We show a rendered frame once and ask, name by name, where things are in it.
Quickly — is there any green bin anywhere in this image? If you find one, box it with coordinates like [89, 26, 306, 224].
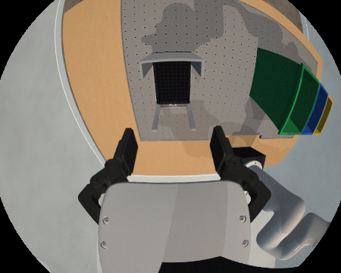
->
[249, 48, 320, 135]

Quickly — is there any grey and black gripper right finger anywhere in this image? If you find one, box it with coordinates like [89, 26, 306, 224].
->
[210, 126, 271, 223]

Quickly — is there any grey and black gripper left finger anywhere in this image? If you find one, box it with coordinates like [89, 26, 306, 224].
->
[78, 128, 138, 225]

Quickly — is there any yellow open-top bin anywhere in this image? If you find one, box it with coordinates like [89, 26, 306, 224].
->
[312, 94, 333, 135]

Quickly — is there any blue open-top bin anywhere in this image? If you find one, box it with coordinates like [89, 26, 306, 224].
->
[301, 83, 328, 135]

